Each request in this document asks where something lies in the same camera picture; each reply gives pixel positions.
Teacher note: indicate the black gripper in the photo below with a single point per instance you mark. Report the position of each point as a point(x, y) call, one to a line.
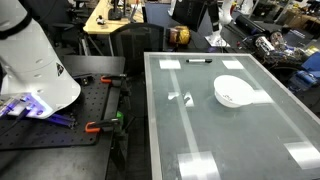
point(214, 10)

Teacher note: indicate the black and white marker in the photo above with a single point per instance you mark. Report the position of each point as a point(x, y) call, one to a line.
point(198, 61)

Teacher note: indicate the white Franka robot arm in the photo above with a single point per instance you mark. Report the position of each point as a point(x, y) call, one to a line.
point(33, 66)

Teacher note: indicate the white bowl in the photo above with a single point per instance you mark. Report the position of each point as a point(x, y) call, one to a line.
point(233, 88)

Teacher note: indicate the black computer monitor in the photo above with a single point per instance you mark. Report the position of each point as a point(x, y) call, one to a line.
point(190, 18)

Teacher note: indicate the black rolled tube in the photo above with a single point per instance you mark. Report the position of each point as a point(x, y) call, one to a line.
point(248, 24)

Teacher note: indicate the brown round object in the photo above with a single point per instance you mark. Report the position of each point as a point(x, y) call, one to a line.
point(181, 35)

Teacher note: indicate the silver cylindrical device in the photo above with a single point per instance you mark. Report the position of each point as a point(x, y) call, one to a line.
point(263, 43)

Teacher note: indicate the black mesh office chair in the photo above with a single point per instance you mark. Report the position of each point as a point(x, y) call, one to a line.
point(136, 43)

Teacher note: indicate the blue bag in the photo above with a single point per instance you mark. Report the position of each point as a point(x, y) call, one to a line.
point(301, 80)

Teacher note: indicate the blue box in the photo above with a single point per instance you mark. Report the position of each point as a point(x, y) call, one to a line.
point(311, 61)

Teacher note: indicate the light wooden desk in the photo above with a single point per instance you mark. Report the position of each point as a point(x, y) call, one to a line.
point(115, 27)

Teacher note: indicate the black monitor stand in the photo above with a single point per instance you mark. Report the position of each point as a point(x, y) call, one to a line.
point(115, 13)

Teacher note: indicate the small black white figure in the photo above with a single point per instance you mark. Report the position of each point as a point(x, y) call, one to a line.
point(100, 20)

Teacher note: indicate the small green object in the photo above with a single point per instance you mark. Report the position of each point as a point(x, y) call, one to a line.
point(119, 116)

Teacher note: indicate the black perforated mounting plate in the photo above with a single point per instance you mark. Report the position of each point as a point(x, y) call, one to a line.
point(50, 135)

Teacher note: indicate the small black bracket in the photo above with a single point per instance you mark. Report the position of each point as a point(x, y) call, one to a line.
point(83, 79)

